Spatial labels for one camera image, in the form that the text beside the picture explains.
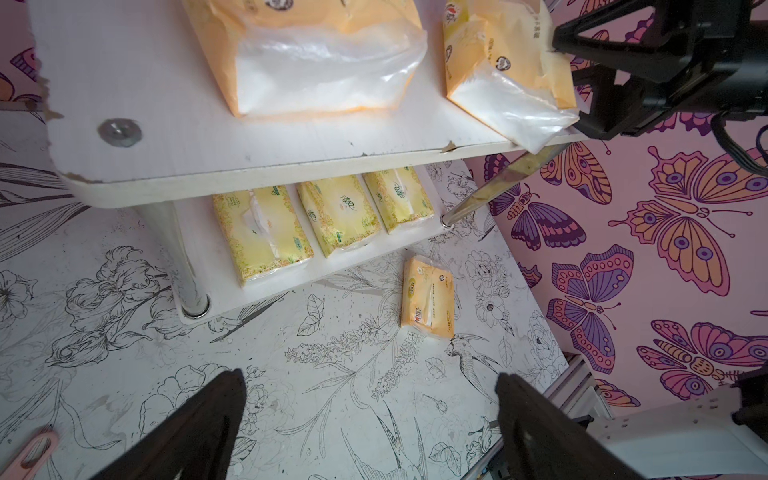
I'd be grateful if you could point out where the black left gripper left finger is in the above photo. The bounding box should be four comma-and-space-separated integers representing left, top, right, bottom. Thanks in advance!
94, 369, 247, 479

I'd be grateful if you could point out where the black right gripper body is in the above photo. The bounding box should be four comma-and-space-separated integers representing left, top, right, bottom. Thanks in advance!
625, 1, 767, 135

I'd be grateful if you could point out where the pink hand brush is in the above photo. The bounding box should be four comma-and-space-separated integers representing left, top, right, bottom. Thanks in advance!
1, 430, 60, 480

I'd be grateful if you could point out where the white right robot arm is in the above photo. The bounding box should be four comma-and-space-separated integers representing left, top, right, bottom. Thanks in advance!
538, 79, 767, 477

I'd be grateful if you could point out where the white two-tier shelf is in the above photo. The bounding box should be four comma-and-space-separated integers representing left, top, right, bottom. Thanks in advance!
26, 0, 592, 325

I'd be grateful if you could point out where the yellow floral tissue pack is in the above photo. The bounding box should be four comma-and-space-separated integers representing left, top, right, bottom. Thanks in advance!
297, 175, 382, 258
212, 185, 314, 286
363, 166, 435, 234

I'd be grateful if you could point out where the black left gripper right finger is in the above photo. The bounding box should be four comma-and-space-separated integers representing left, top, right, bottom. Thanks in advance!
495, 373, 641, 479

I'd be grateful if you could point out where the orange tissue pack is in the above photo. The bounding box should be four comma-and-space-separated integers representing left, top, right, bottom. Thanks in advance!
442, 1, 579, 153
400, 255, 456, 339
183, 0, 428, 118

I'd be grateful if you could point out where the black camera cable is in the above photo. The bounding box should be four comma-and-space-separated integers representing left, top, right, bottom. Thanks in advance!
710, 110, 768, 178

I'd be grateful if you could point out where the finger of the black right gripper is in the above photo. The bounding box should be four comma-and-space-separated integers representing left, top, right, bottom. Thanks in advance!
572, 65, 660, 140
551, 0, 667, 82

